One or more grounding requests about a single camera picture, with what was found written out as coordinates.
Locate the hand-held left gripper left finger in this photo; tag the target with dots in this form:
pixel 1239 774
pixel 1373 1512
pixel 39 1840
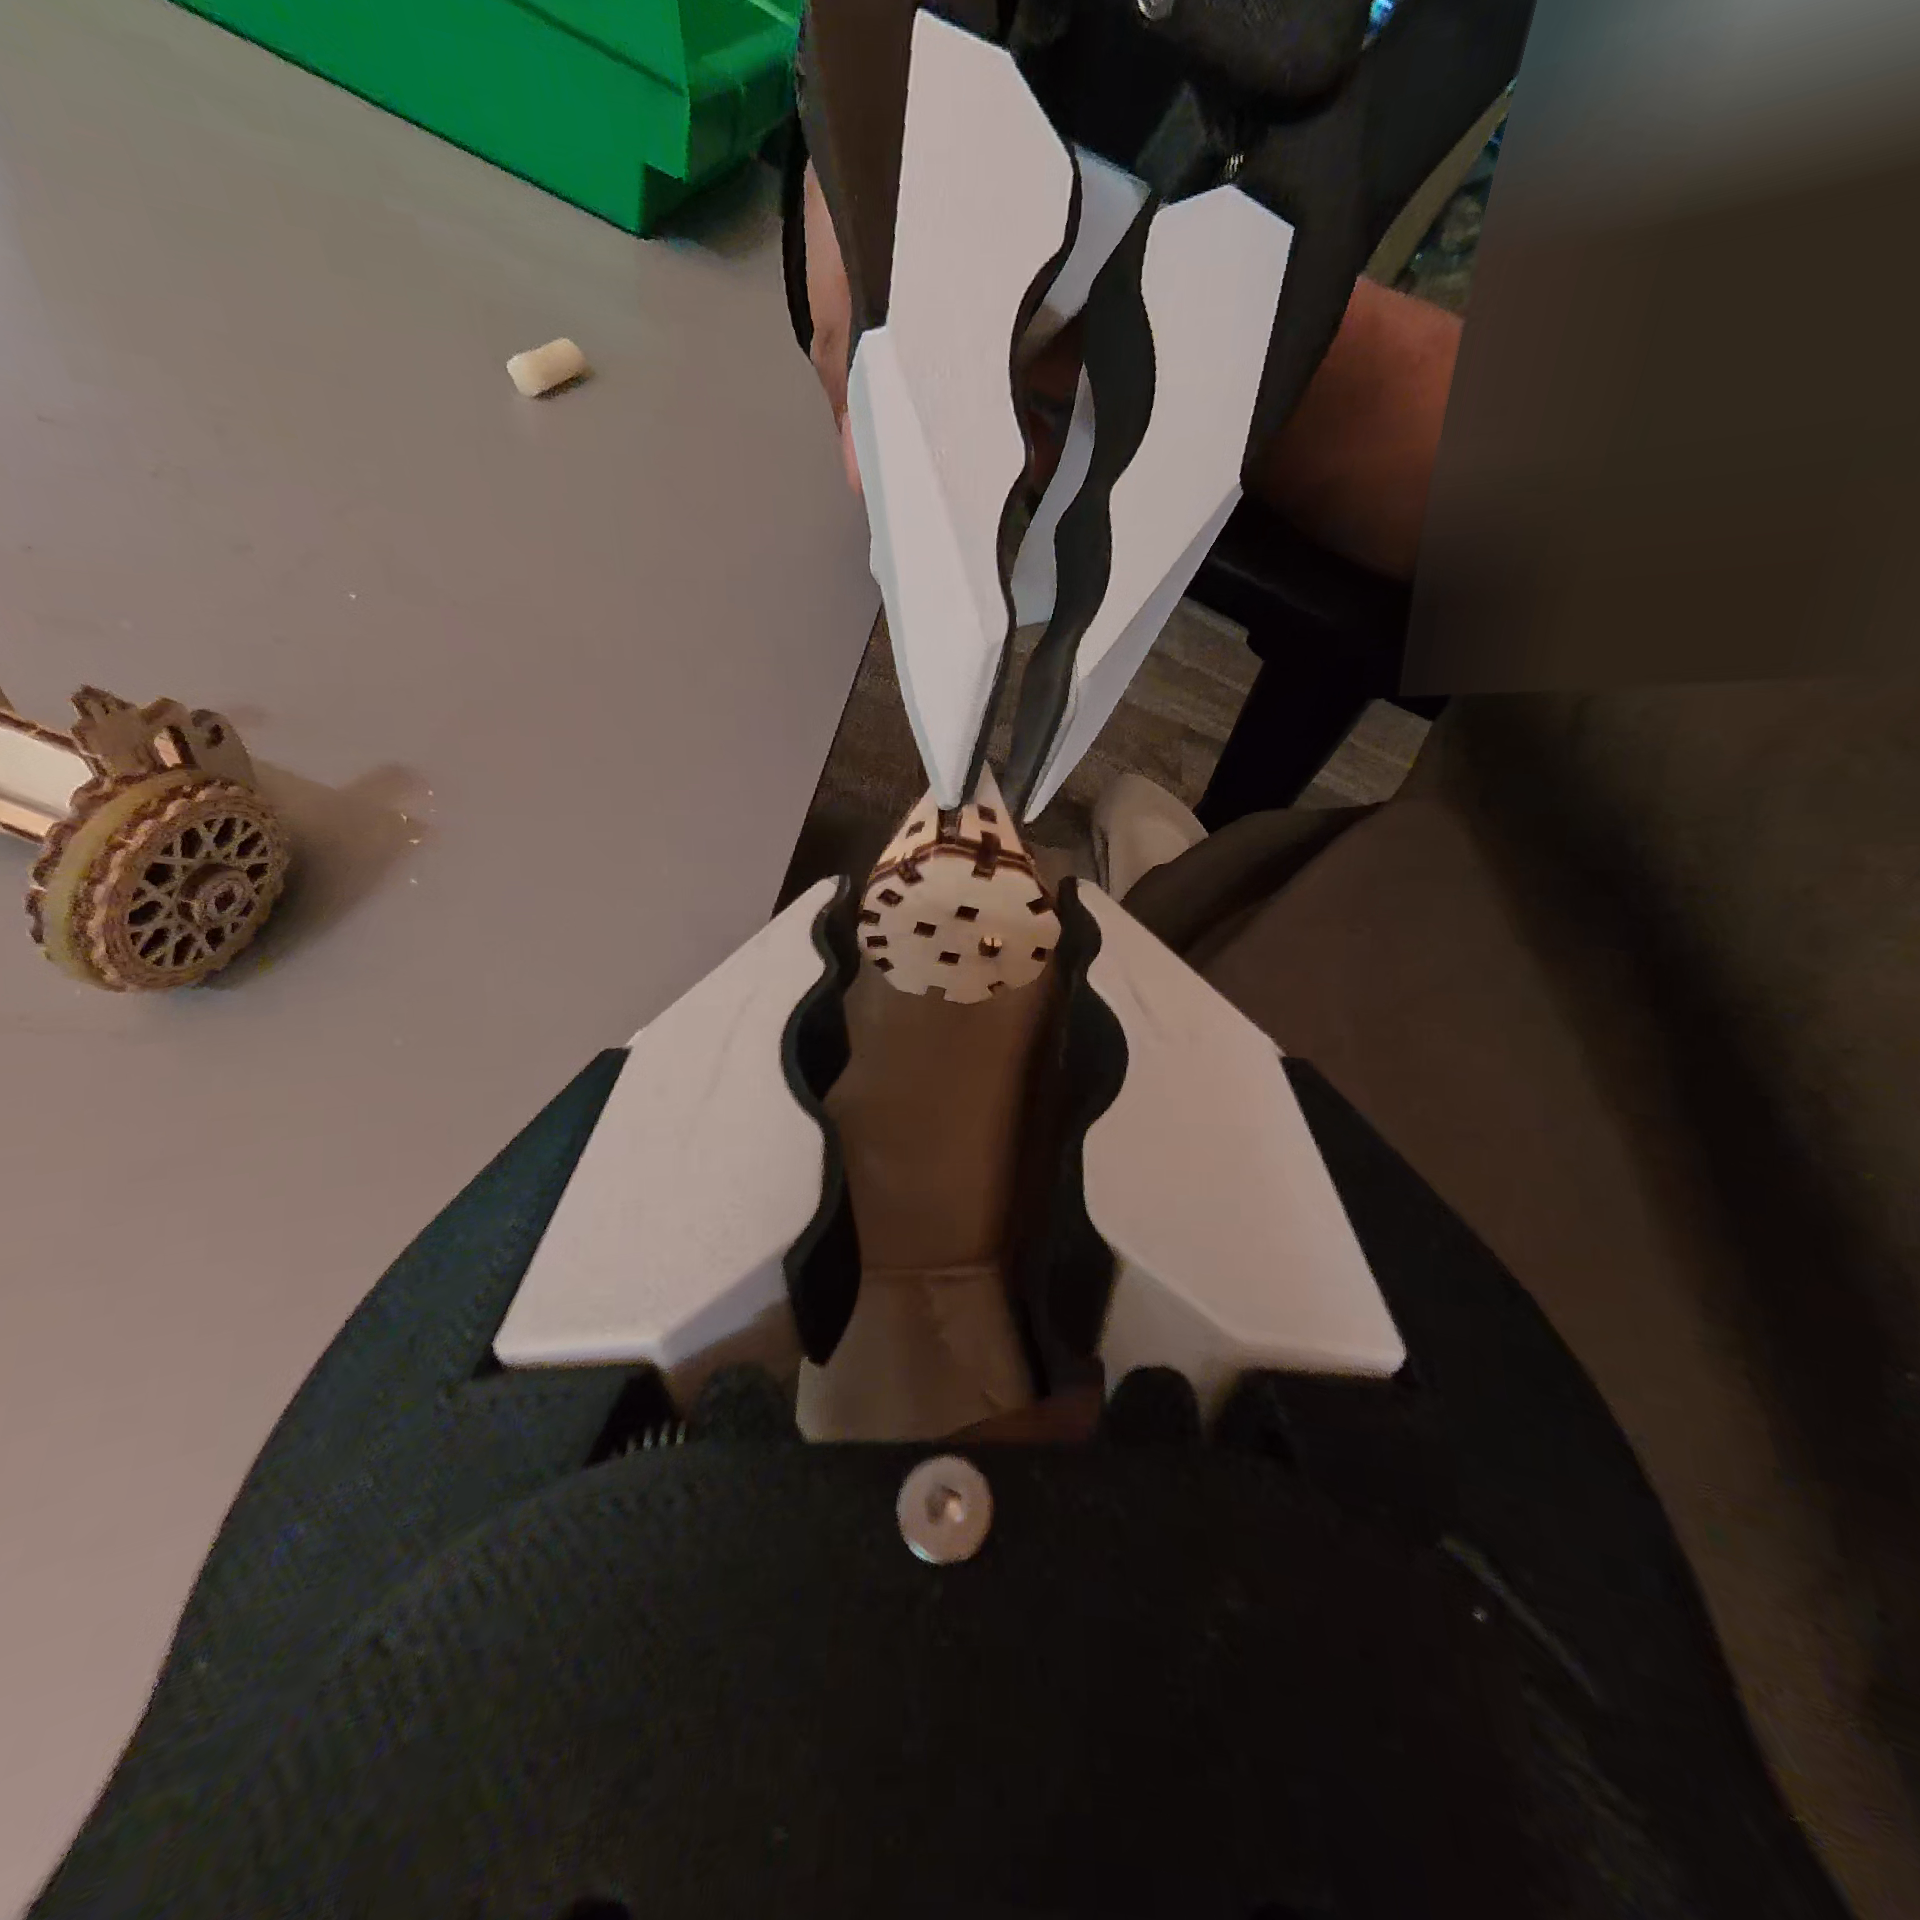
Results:
pixel 673 1201

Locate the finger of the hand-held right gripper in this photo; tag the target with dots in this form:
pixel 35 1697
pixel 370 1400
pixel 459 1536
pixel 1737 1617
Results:
pixel 939 374
pixel 1201 420

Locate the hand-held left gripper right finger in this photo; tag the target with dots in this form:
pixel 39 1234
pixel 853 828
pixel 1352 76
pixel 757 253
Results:
pixel 1231 1201

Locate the wooden cone model part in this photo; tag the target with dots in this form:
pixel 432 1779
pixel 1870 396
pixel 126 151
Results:
pixel 953 924

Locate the grey desk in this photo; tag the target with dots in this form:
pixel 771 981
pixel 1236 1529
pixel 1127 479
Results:
pixel 374 524

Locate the person's right hand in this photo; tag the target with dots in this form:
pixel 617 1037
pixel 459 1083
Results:
pixel 829 359

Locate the black office chair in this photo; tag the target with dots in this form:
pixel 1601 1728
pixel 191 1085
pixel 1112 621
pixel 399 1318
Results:
pixel 1320 643

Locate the person's brown clothing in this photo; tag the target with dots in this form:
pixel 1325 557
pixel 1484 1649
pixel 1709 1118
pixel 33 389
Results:
pixel 1500 1050

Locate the person's pale shoe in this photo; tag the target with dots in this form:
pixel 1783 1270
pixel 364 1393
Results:
pixel 1148 842

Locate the small cream cylinder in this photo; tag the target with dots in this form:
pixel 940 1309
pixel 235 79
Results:
pixel 546 370

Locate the green plastic bin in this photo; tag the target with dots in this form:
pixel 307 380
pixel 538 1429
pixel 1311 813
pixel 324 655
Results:
pixel 450 76

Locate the wooden frame with wheel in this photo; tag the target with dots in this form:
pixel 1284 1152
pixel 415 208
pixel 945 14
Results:
pixel 165 886

